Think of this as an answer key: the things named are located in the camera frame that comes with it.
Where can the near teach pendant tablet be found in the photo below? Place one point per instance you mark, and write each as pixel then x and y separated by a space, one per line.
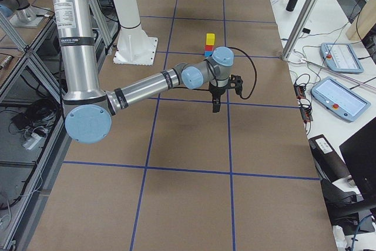
pixel 339 99

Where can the yellow wooden block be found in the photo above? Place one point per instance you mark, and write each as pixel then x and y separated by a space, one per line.
pixel 210 39

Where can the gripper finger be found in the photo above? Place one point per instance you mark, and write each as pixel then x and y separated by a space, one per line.
pixel 216 105

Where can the black computer monitor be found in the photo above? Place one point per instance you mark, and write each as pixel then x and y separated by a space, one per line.
pixel 358 152

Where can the teach pendant tablet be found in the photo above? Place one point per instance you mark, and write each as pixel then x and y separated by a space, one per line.
pixel 341 58
pixel 339 99

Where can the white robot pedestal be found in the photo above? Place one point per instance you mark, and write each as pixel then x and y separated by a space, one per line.
pixel 134 46

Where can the aluminium frame post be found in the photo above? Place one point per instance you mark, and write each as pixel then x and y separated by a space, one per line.
pixel 297 28

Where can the blue wooden block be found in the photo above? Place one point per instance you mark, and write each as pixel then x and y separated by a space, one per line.
pixel 208 53

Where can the orange black electronics board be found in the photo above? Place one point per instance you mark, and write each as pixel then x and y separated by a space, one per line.
pixel 304 103

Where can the far teach pendant tablet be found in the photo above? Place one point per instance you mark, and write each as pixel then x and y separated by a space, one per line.
pixel 341 58

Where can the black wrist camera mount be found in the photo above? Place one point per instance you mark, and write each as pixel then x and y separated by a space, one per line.
pixel 236 83

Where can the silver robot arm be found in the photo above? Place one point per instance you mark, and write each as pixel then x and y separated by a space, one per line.
pixel 88 108

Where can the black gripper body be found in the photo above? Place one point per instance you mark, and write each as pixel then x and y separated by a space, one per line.
pixel 217 92

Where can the black label printer box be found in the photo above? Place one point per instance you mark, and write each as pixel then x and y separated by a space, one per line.
pixel 330 163

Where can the red wooden block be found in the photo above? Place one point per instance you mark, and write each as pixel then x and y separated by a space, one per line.
pixel 209 48

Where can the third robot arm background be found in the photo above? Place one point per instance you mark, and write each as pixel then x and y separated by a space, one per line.
pixel 22 14

